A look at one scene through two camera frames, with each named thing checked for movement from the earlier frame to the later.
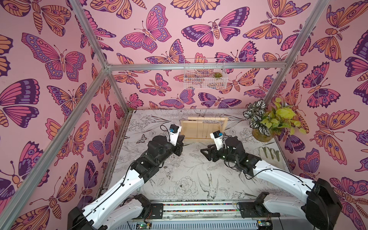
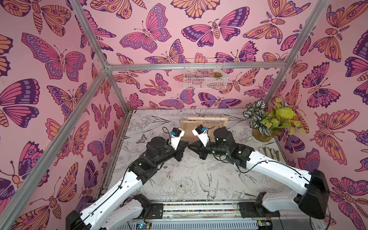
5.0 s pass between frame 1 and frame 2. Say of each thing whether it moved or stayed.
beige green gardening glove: stayed
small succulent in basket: stayed
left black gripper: moved
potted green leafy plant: stayed
